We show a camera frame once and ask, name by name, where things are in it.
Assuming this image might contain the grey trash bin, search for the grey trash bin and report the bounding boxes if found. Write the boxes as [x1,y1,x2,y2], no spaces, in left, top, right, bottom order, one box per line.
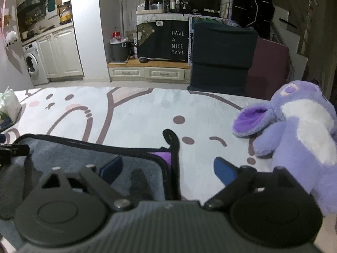
[110,40,131,62]

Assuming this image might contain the white countertop shelf rack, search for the white countertop shelf rack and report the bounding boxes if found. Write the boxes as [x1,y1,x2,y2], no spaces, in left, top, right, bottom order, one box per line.
[135,0,168,15]

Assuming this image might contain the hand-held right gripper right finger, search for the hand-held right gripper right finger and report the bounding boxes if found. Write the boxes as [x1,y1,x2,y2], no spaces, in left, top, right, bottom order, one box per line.
[204,157,309,211]

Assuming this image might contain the purple plush toy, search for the purple plush toy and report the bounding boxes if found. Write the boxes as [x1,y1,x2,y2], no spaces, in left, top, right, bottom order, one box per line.
[231,80,337,217]

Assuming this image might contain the grey towel with black trim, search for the grey towel with black trim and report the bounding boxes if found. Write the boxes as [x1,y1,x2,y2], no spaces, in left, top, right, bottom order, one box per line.
[0,129,183,246]

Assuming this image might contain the maroon box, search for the maroon box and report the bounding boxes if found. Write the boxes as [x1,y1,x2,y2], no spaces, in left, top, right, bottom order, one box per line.
[246,37,290,100]

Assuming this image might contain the black printed cloth cover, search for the black printed cloth cover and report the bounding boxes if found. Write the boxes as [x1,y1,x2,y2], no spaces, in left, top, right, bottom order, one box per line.
[136,19,190,61]

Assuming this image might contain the printed cartoon blanket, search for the printed cartoon blanket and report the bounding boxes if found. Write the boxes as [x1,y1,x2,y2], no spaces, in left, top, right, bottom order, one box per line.
[0,86,337,253]

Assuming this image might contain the white drawer platform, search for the white drawer platform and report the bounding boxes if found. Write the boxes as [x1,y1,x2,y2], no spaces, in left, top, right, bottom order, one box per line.
[107,59,192,83]

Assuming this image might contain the white kitchen cabinet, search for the white kitchen cabinet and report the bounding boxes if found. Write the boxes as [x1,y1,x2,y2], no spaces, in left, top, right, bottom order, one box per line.
[36,26,84,80]

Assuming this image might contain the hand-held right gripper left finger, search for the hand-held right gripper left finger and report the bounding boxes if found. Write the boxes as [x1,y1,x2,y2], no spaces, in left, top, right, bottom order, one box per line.
[39,155,132,212]

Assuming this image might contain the white tissue pack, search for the white tissue pack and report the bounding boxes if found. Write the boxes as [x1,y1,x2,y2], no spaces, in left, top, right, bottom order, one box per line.
[0,85,23,132]

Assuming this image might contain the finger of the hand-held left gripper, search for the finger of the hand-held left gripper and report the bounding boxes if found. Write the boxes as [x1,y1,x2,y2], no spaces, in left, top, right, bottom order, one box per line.
[0,144,30,165]

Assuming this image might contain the black hanging jacket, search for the black hanging jacket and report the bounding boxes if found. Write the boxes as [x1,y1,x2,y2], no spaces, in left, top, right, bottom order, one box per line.
[233,0,276,39]

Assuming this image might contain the white washing machine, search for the white washing machine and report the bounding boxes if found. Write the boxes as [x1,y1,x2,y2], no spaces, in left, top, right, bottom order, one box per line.
[22,41,49,85]

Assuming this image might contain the black range hood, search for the black range hood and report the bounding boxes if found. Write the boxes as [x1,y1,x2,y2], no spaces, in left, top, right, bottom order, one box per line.
[16,0,47,12]

